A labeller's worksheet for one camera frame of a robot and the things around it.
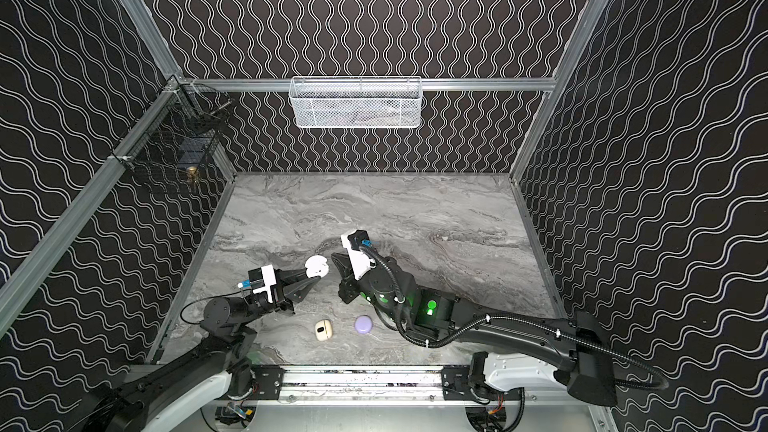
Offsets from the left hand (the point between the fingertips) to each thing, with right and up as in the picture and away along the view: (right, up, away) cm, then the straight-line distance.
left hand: (319, 277), depth 64 cm
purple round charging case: (+8, -18, +20) cm, 28 cm away
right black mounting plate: (+32, -29, +9) cm, 44 cm away
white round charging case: (-1, +2, +1) cm, 3 cm away
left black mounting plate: (-15, -28, +11) cm, 34 cm away
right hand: (+3, +4, +1) cm, 5 cm away
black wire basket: (-52, +38, +30) cm, 71 cm away
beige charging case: (-3, -18, +18) cm, 26 cm away
